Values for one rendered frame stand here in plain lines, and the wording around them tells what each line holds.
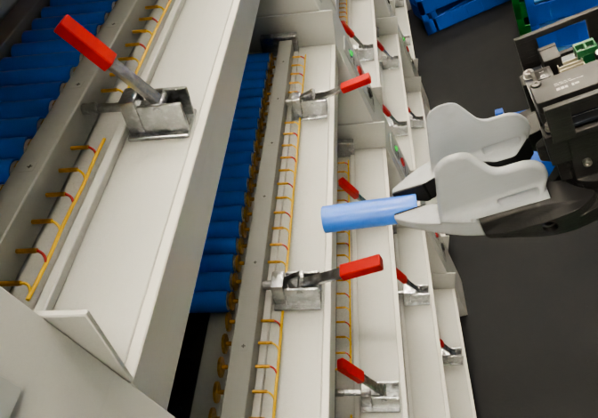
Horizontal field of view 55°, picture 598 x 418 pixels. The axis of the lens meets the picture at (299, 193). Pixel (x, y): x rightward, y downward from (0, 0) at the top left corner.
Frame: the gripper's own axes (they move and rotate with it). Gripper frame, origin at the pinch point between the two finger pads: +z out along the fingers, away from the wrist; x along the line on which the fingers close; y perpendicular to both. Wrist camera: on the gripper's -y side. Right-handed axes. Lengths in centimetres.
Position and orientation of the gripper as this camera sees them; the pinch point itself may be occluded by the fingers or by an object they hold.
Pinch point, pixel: (418, 207)
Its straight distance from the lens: 38.4
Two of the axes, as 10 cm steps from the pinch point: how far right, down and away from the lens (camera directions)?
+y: -4.7, -6.5, -5.9
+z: -8.8, 3.1, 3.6
